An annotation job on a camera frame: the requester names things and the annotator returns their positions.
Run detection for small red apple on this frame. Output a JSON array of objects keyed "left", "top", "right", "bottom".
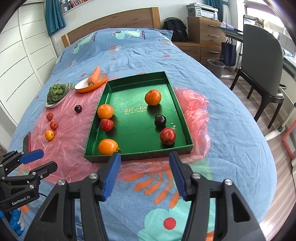
[
  {"left": 100, "top": 118, "right": 114, "bottom": 132},
  {"left": 159, "top": 128, "right": 176, "bottom": 146}
]

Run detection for dark plum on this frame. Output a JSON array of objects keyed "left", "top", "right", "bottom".
[
  {"left": 74, "top": 105, "right": 82, "bottom": 113},
  {"left": 154, "top": 114, "right": 167, "bottom": 127}
]

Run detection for red cased smartphone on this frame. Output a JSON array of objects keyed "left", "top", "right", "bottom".
[{"left": 23, "top": 132, "right": 31, "bottom": 154}]

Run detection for blue cartoon bed cover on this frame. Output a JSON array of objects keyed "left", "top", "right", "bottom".
[{"left": 10, "top": 29, "right": 276, "bottom": 240}]

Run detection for dark plum in tray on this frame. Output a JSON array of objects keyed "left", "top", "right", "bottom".
[{"left": 154, "top": 114, "right": 167, "bottom": 127}]

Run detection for small red apple in tray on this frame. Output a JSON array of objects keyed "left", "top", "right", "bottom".
[{"left": 100, "top": 118, "right": 114, "bottom": 132}]

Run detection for green bok choy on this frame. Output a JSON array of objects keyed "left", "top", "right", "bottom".
[{"left": 47, "top": 84, "right": 70, "bottom": 105}]

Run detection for white patterned plate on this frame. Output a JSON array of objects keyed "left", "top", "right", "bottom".
[{"left": 46, "top": 83, "right": 75, "bottom": 108}]

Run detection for green rectangular tray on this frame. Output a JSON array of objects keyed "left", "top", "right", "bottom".
[{"left": 84, "top": 72, "right": 194, "bottom": 163}]

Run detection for orange oval dish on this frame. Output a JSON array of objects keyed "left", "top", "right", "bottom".
[{"left": 74, "top": 73, "right": 108, "bottom": 93}]

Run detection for orange carrot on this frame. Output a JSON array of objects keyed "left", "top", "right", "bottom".
[{"left": 87, "top": 66, "right": 100, "bottom": 86}]

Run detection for white wardrobe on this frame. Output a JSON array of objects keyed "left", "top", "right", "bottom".
[{"left": 1, "top": 1, "right": 57, "bottom": 126}]

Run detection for grey waste bin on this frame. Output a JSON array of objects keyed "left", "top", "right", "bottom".
[{"left": 207, "top": 59, "right": 225, "bottom": 79}]

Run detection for dark blue tote bag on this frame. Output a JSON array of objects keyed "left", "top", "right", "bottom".
[{"left": 220, "top": 38, "right": 237, "bottom": 67}]

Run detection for teal curtain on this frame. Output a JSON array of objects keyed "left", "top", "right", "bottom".
[{"left": 45, "top": 0, "right": 66, "bottom": 36}]

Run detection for dark grey chair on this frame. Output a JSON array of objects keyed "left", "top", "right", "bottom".
[{"left": 229, "top": 24, "right": 287, "bottom": 130}]

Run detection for wooden drawer cabinet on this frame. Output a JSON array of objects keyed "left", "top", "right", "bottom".
[{"left": 174, "top": 16, "right": 226, "bottom": 67}]

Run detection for black backpack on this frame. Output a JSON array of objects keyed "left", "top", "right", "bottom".
[{"left": 163, "top": 17, "right": 189, "bottom": 42}]

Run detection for desk with items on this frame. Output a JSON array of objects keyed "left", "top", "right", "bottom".
[{"left": 217, "top": 15, "right": 295, "bottom": 78}]

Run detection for grey printer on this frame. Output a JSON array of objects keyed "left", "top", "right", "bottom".
[{"left": 186, "top": 3, "right": 218, "bottom": 20}]

